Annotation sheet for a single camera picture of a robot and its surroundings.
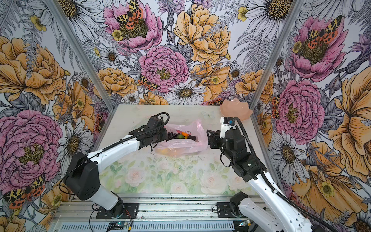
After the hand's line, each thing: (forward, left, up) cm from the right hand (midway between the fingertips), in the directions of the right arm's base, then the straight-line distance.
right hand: (211, 136), depth 71 cm
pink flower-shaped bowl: (+44, -26, -26) cm, 57 cm away
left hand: (+10, +25, -15) cm, 30 cm away
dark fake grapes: (+17, +23, -23) cm, 37 cm away
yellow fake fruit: (+5, +26, -22) cm, 34 cm away
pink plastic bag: (+7, +14, -13) cm, 20 cm away
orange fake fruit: (+18, +14, -22) cm, 32 cm away
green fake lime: (+15, +16, -21) cm, 31 cm away
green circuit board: (-31, +47, -28) cm, 63 cm away
